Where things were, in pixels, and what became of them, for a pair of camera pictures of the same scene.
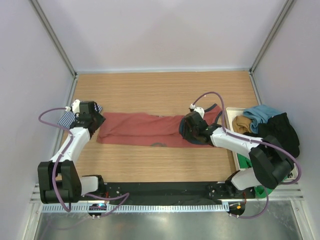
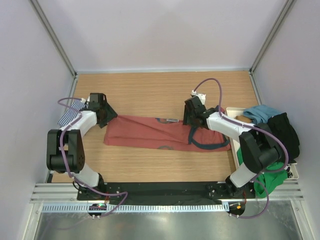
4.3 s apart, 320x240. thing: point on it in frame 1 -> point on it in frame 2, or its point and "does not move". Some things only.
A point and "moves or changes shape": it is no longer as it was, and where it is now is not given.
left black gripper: [100, 119] -> [110, 114]
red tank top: [149, 130] moves or changes shape
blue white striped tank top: [69, 119] does not move
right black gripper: [186, 134] -> [186, 119]
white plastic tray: [232, 112] does not move
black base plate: [176, 193] does not move
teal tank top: [260, 114] does not move
